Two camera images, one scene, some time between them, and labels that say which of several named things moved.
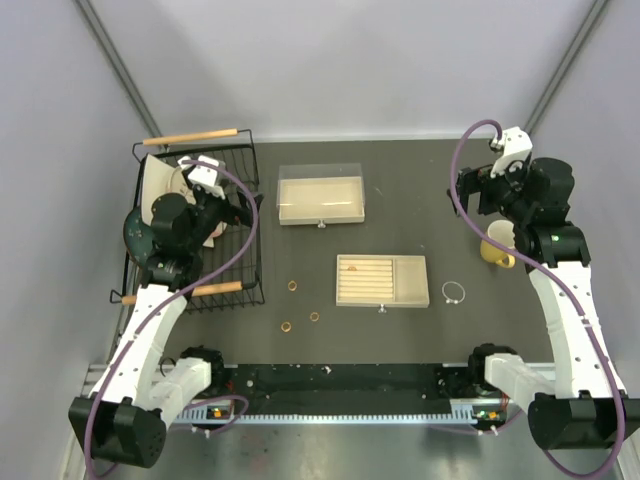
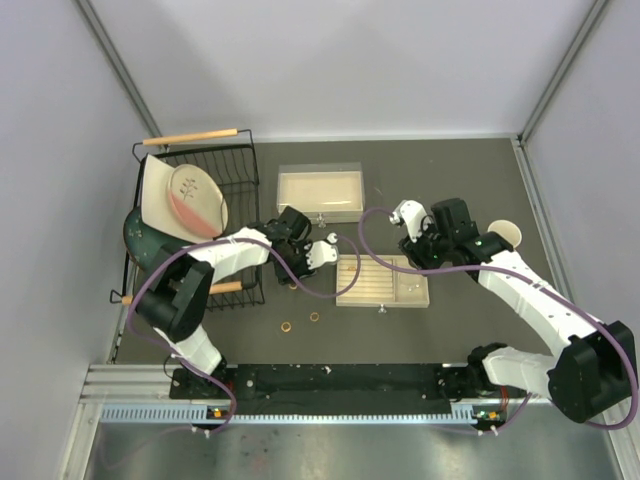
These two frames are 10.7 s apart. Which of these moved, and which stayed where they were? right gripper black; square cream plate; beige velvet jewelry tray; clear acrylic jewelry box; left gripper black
Moved: left gripper black; right gripper black
Stayed: square cream plate; clear acrylic jewelry box; beige velvet jewelry tray
